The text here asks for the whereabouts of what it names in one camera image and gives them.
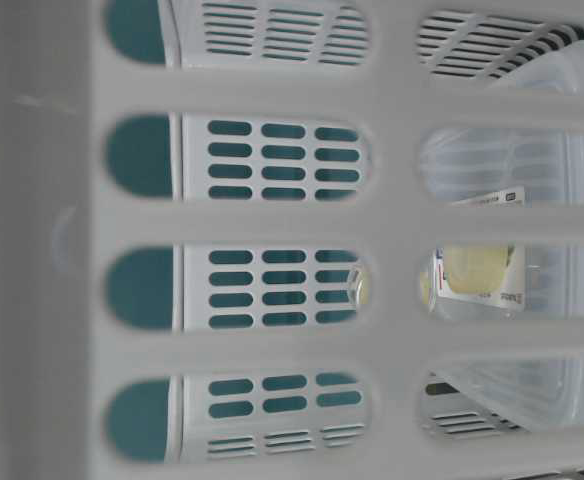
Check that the white plastic shopping basket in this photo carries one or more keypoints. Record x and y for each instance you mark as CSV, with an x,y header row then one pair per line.
x,y
63,222

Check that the clear plastic food container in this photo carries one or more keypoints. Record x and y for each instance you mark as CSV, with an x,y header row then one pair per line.
x,y
539,394

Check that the packaged cellophane tape roll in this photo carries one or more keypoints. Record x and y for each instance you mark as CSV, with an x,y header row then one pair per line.
x,y
492,276

